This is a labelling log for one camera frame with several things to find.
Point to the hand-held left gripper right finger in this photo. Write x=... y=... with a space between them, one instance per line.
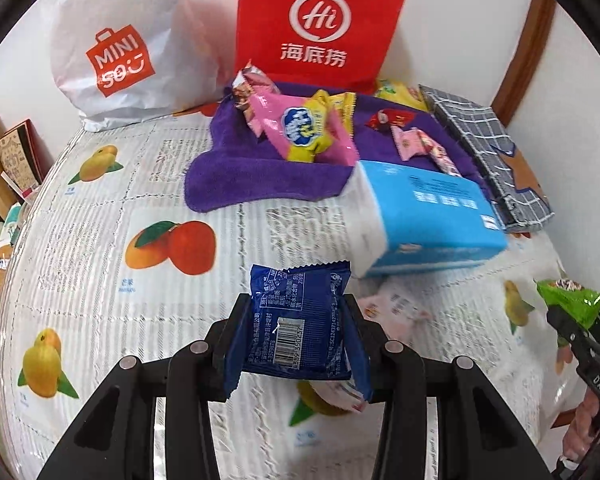
x=377 y=360

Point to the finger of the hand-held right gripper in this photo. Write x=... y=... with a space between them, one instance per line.
x=570 y=337

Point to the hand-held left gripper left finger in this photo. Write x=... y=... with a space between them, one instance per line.
x=219 y=360

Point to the dark blue snack packet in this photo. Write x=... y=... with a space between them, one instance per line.
x=295 y=330

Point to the person's right hand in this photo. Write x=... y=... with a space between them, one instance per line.
x=582 y=430

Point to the white pink snack packet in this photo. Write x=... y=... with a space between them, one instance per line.
x=397 y=310

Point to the fruit print mat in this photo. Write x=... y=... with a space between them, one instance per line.
x=130 y=310

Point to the blue tissue pack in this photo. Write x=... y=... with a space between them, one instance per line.
x=420 y=215

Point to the purple towel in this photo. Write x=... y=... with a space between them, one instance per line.
x=250 y=175

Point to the grey checked fabric pouch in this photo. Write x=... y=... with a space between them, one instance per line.
x=485 y=145

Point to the red candy wrapper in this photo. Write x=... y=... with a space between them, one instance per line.
x=387 y=119

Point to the large pink snack packet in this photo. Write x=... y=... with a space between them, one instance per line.
x=275 y=120

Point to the yellow green snack packet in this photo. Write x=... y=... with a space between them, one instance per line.
x=400 y=92

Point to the brown pink snack packet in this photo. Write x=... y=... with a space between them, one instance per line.
x=247 y=90

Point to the white plastic shopping bag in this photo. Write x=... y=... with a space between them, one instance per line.
x=120 y=45

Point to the red paper bag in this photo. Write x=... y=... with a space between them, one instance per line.
x=325 y=25

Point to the brown wooden door frame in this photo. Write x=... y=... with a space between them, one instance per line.
x=527 y=50

